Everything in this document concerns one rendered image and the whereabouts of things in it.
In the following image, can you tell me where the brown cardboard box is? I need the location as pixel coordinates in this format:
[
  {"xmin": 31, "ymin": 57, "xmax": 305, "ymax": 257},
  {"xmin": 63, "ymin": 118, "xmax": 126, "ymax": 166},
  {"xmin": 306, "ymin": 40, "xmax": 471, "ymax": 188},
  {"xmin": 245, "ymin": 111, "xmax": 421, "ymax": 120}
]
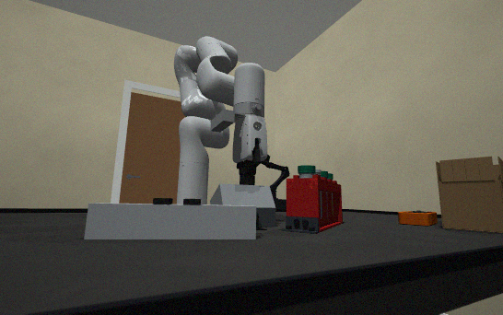
[{"xmin": 436, "ymin": 157, "xmax": 503, "ymax": 233}]

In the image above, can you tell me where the orange rectangular block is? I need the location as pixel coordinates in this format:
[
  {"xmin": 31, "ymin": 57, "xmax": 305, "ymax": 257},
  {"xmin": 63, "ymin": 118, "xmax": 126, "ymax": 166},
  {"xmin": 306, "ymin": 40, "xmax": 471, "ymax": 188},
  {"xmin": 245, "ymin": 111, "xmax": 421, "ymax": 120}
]
[{"xmin": 398, "ymin": 210, "xmax": 438, "ymax": 226}]

